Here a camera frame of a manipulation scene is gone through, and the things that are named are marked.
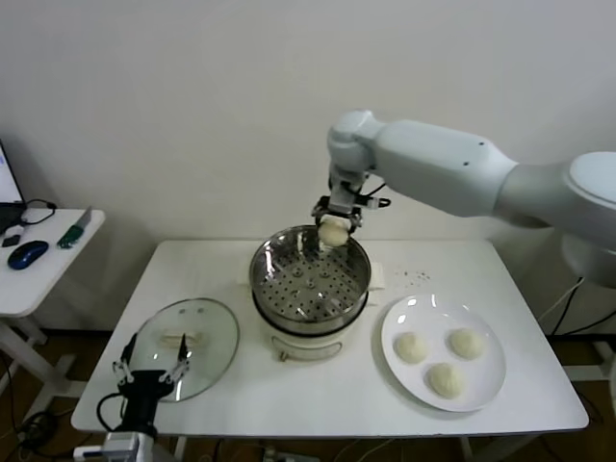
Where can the blue computer mouse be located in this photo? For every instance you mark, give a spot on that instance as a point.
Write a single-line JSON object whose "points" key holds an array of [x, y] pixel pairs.
{"points": [[28, 255]]}

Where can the white power strip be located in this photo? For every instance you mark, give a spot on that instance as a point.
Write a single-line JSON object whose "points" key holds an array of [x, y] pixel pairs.
{"points": [[274, 454]]}

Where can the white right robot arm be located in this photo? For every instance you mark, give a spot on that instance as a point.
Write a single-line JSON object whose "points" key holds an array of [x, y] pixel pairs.
{"points": [[433, 163]]}

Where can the round glass pot lid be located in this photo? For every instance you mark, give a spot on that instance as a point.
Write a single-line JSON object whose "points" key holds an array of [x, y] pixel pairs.
{"points": [[212, 327]]}

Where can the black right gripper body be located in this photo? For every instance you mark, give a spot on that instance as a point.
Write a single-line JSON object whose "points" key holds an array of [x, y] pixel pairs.
{"points": [[344, 204]]}

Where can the white electric cooker pot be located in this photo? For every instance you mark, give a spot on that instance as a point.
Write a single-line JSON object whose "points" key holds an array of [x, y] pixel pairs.
{"points": [[308, 344]]}

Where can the perforated steel steamer basket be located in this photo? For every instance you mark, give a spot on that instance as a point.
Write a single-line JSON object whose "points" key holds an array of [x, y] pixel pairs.
{"points": [[313, 289]]}

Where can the small grey adapter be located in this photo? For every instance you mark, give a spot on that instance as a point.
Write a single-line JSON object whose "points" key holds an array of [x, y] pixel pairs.
{"points": [[14, 232]]}

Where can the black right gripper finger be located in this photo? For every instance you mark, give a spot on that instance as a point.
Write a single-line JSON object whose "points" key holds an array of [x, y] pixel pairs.
{"points": [[319, 219], [357, 222]]}

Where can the white side table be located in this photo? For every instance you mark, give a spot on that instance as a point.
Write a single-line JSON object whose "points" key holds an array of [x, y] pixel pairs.
{"points": [[38, 289]]}

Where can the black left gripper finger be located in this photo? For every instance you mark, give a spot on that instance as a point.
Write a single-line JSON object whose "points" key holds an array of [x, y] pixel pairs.
{"points": [[130, 347], [183, 351]]}

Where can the round white plate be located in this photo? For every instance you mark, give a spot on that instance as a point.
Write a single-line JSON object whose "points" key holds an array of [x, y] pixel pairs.
{"points": [[481, 385]]}

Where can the small black dongle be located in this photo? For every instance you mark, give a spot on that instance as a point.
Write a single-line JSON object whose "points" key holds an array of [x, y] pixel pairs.
{"points": [[10, 242]]}

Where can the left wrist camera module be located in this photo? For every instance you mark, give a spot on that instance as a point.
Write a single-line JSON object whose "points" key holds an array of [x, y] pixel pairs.
{"points": [[89, 454]]}

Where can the black laptop computer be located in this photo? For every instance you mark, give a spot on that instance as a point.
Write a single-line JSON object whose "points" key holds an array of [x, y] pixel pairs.
{"points": [[9, 183]]}

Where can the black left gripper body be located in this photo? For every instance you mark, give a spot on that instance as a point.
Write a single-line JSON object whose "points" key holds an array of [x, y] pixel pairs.
{"points": [[142, 387]]}

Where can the dark crumb scatter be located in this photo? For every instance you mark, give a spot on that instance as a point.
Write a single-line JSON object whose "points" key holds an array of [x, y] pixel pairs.
{"points": [[422, 275]]}

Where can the white steamed baozi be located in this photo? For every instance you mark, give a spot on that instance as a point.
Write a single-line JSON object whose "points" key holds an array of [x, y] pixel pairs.
{"points": [[467, 343], [411, 347], [446, 381], [333, 233]]}

